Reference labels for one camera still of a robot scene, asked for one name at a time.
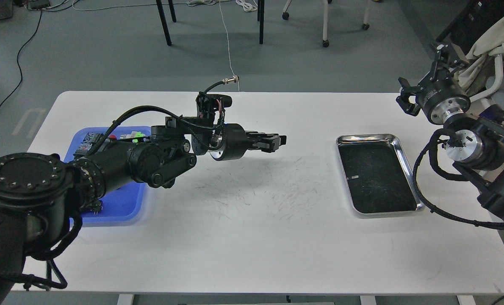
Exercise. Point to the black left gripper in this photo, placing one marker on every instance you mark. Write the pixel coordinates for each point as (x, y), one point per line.
(237, 141)

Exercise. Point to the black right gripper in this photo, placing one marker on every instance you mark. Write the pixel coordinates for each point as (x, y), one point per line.
(438, 96)

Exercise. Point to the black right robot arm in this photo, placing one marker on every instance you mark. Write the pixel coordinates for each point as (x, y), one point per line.
(466, 148)

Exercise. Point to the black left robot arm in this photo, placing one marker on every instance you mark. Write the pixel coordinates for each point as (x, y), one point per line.
(42, 198)

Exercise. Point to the silver metal tray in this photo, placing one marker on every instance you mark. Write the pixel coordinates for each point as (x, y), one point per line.
(378, 175)

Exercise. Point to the blue plastic tray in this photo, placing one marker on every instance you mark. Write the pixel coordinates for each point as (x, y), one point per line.
(121, 205)

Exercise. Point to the white chair with beige cloth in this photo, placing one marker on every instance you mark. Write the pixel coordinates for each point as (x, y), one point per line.
(488, 49)

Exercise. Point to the white rolling chair base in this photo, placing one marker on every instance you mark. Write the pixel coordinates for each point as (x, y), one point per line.
(325, 17)

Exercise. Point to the green grey connector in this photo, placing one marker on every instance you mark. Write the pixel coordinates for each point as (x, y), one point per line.
(133, 135)

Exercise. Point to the green push button switch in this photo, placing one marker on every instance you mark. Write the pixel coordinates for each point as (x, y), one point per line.
(96, 206)

